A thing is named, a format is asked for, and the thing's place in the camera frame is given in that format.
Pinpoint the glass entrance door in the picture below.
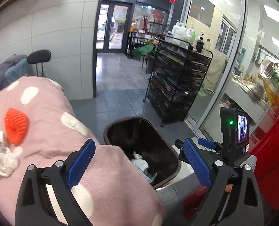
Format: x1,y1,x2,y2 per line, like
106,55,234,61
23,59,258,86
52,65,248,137
95,1,132,54

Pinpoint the crumpled white tissue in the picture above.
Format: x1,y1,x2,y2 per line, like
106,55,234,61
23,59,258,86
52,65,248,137
0,148,20,178

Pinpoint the pink polka dot bedspread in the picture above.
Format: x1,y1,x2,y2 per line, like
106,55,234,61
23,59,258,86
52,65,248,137
0,76,166,225

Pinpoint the green potted plant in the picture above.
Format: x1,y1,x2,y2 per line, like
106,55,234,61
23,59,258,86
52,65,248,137
134,39,158,60

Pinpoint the black camera with screen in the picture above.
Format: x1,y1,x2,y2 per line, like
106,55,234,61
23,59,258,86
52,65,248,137
220,107,249,167

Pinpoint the dark brown trash bin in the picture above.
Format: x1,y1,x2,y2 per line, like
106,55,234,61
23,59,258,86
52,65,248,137
103,116,181,189

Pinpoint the black wire shelf rack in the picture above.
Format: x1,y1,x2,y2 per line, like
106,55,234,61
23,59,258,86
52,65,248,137
143,36,213,127

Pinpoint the dark brown pump bottle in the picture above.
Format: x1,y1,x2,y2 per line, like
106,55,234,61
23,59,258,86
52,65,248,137
196,33,204,53

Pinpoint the orange foam fruit net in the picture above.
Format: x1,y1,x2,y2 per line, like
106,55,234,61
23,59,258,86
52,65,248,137
4,108,29,146

